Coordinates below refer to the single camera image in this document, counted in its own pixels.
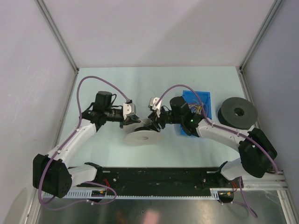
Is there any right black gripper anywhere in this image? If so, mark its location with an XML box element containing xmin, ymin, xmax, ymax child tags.
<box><xmin>145</xmin><ymin>105</ymin><xmax>183</xmax><ymax>133</ymax></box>

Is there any white cable spool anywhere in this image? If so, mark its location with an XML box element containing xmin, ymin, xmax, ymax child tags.
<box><xmin>123</xmin><ymin>118</ymin><xmax>162</xmax><ymax>146</ymax></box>

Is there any thin white cable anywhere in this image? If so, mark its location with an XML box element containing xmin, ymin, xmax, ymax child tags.
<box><xmin>136</xmin><ymin>89</ymin><xmax>155</xmax><ymax>110</ymax></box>

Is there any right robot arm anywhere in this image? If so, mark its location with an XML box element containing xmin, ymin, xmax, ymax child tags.
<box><xmin>149</xmin><ymin>97</ymin><xmax>277</xmax><ymax>187</ymax></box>

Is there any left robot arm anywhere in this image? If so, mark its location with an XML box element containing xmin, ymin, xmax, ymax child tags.
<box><xmin>33</xmin><ymin>91</ymin><xmax>137</xmax><ymax>198</ymax></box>

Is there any blue plastic bin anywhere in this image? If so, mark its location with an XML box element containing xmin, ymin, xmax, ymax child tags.
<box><xmin>179</xmin><ymin>90</ymin><xmax>213</xmax><ymax>136</ymax></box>

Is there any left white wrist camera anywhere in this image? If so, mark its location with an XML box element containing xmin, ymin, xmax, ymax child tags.
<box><xmin>122</xmin><ymin>100</ymin><xmax>136</xmax><ymax>119</ymax></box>

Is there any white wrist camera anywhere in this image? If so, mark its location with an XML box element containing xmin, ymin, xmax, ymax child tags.
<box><xmin>122</xmin><ymin>100</ymin><xmax>136</xmax><ymax>119</ymax></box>
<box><xmin>148</xmin><ymin>97</ymin><xmax>161</xmax><ymax>119</ymax></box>

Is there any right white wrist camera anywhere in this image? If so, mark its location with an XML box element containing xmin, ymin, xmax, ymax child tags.
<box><xmin>148</xmin><ymin>97</ymin><xmax>161</xmax><ymax>119</ymax></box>

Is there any bundle of coloured wires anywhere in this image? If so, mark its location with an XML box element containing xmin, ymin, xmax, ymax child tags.
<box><xmin>186</xmin><ymin>100</ymin><xmax>210</xmax><ymax>115</ymax></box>

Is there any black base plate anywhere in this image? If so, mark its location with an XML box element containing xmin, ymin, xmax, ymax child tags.
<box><xmin>70</xmin><ymin>166</ymin><xmax>243</xmax><ymax>197</ymax></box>

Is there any dark grey cable spool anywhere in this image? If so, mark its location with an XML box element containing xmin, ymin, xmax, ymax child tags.
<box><xmin>217</xmin><ymin>97</ymin><xmax>258</xmax><ymax>130</ymax></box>

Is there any slotted grey cable duct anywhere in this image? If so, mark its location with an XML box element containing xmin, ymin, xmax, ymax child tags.
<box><xmin>67</xmin><ymin>188</ymin><xmax>220</xmax><ymax>200</ymax></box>

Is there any right aluminium frame post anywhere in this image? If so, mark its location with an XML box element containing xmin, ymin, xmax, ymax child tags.
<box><xmin>238</xmin><ymin>0</ymin><xmax>284</xmax><ymax>70</ymax></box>

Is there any aluminium frame post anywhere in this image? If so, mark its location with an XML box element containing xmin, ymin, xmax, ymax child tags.
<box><xmin>238</xmin><ymin>0</ymin><xmax>284</xmax><ymax>70</ymax></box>
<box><xmin>34</xmin><ymin>0</ymin><xmax>79</xmax><ymax>73</ymax></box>

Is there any left aluminium frame post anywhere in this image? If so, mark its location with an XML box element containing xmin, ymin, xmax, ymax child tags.
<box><xmin>34</xmin><ymin>0</ymin><xmax>79</xmax><ymax>73</ymax></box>

